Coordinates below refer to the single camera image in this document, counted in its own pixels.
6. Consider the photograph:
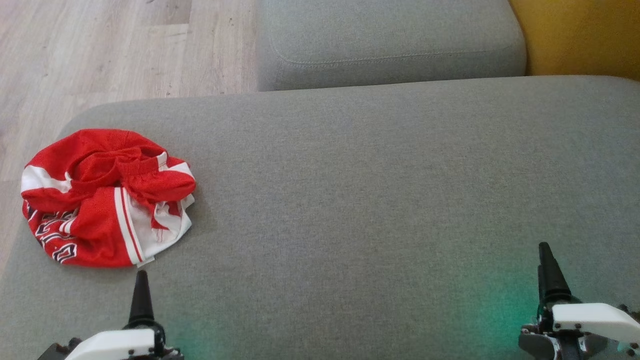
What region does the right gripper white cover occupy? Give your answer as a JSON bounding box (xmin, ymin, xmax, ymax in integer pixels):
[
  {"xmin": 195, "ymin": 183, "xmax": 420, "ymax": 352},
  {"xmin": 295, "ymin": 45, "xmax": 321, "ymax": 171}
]
[{"xmin": 518, "ymin": 242, "xmax": 640, "ymax": 360}]

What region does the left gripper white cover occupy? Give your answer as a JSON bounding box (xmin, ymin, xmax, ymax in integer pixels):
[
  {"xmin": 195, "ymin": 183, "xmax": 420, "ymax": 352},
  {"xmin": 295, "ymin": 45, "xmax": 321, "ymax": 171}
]
[{"xmin": 37, "ymin": 270, "xmax": 185, "ymax": 360}]

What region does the red white basketball jersey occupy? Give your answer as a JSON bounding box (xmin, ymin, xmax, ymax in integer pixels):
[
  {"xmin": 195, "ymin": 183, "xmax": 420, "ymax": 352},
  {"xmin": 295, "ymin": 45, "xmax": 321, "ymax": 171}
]
[{"xmin": 20, "ymin": 128, "xmax": 197, "ymax": 268}]

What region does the large grey sofa seat cushion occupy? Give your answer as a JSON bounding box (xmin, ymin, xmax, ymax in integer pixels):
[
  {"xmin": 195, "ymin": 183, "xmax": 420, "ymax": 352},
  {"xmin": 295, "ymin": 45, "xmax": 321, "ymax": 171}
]
[{"xmin": 0, "ymin": 75, "xmax": 640, "ymax": 360}]

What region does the yellow cushion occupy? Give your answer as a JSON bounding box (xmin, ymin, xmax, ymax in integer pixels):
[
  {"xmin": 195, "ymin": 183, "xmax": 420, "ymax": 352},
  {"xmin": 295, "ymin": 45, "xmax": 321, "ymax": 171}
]
[{"xmin": 508, "ymin": 0, "xmax": 640, "ymax": 82}]

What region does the small grey sofa cushion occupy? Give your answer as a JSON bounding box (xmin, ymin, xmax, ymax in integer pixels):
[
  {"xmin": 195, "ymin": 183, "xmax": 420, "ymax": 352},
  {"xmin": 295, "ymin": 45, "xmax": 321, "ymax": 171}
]
[{"xmin": 255, "ymin": 0, "xmax": 528, "ymax": 92}]

